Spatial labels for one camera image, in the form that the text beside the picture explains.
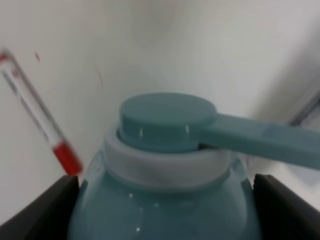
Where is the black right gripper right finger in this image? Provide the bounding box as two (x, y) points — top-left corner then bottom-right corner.
(253, 174), (320, 240)

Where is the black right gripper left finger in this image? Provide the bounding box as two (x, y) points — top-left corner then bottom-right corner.
(0, 175), (80, 240)

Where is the teal pencil sharpener with crank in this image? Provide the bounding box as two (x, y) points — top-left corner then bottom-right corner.
(67, 92), (320, 240)

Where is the red and white marker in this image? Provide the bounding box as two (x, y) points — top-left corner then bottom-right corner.
(0, 51), (83, 176)

